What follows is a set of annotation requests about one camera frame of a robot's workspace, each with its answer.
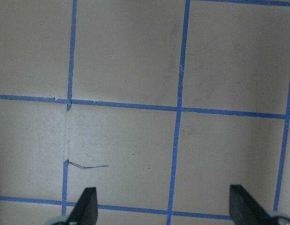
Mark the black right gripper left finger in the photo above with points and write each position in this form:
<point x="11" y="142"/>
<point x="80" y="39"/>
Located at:
<point x="85" y="211"/>

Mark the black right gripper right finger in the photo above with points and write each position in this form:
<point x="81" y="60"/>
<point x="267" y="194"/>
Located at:
<point x="244" y="210"/>

